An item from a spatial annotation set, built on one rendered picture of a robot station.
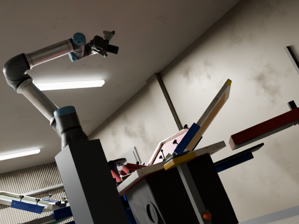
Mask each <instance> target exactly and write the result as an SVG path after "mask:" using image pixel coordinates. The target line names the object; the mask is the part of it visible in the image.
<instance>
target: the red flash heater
mask: <svg viewBox="0 0 299 224"><path fill-rule="evenodd" d="M298 121H299V107H298V108H295V109H293V110H290V111H288V112H286V113H283V114H281V115H279V116H276V117H274V118H271V119H269V120H266V121H264V122H262V123H259V124H257V125H255V126H252V127H250V128H247V129H245V130H243V131H240V132H238V133H235V134H233V135H231V136H230V140H229V145H230V147H231V149H232V151H233V150H236V149H238V148H241V147H243V146H246V145H248V144H251V143H253V142H256V141H258V140H260V139H262V138H265V137H267V136H270V135H272V134H275V133H277V132H279V131H282V130H284V129H287V128H289V127H291V126H293V125H294V126H295V125H297V124H298V123H299V122H298Z"/></svg>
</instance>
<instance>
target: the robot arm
mask: <svg viewBox="0 0 299 224"><path fill-rule="evenodd" d="M103 33H104V35H105V36H104V38H105V40H104V39H103V38H102V37H100V36H98V35H96V36H94V38H93V40H91V41H90V42H89V43H87V44H86V38H85V36H84V34H82V33H80V32H77V33H75V34H74V35H73V37H72V38H70V39H67V40H64V41H62V42H59V43H56V44H53V45H50V46H47V47H45V48H42V49H39V50H36V51H33V52H30V53H27V54H25V53H21V54H19V55H17V56H14V57H12V58H11V59H9V60H8V61H7V62H6V63H5V64H4V66H3V73H4V76H5V79H6V82H7V84H8V86H9V87H10V88H11V89H13V90H15V91H16V92H17V93H22V94H23V95H24V96H25V97H26V98H27V99H28V100H29V101H30V102H31V103H32V104H33V105H34V106H35V107H36V108H37V109H38V110H39V111H40V112H41V113H42V114H43V115H44V116H45V117H46V118H47V119H48V120H49V121H50V126H51V127H52V128H53V129H54V130H55V131H56V132H57V134H58V136H59V137H60V138H61V149H62V150H63V149H64V148H65V147H66V146H67V145H68V144H73V143H78V142H83V141H88V140H90V139H89V138H88V137H87V135H86V134H85V133H84V131H83V129H82V126H81V123H80V120H79V117H78V115H77V111H76V109H75V107H74V106H65V107H61V108H58V107H57V106H56V105H55V104H54V103H53V102H52V101H51V100H50V99H49V98H48V97H47V96H46V95H45V94H44V93H43V92H42V91H41V90H40V89H39V88H38V87H37V86H36V85H35V84H34V83H33V79H32V78H31V77H30V76H29V75H28V74H27V73H26V71H27V70H30V69H31V68H32V67H33V66H35V65H38V64H41V63H43V62H46V61H49V60H52V59H55V58H57V57H60V56H62V55H65V54H68V55H69V57H70V60H71V61H72V62H74V61H77V60H80V59H83V58H85V57H88V56H90V55H93V54H95V53H99V54H101V55H102V56H103V57H107V56H108V55H107V52H108V53H112V54H115V55H117V53H118V50H119V47H118V46H114V45H110V44H109V41H110V40H111V38H112V37H113V36H114V35H115V31H112V32H108V31H103Z"/></svg>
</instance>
